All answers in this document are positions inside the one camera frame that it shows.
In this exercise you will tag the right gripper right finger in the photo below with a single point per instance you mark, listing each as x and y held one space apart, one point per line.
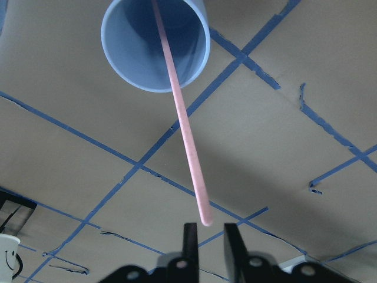
235 254

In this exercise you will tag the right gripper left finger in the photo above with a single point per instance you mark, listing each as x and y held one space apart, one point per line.
190 252

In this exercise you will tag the pink chopstick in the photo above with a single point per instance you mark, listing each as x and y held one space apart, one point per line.
197 178

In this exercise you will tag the white mug far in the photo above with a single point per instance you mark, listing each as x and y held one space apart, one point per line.
11 262

